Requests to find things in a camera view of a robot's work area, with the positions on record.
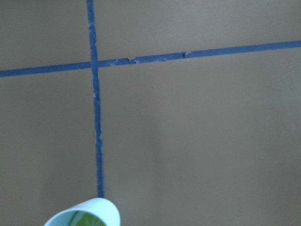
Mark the yellow lemon slice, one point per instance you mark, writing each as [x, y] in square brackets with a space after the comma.
[82, 218]

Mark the light blue cup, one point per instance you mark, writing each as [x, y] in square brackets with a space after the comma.
[102, 208]

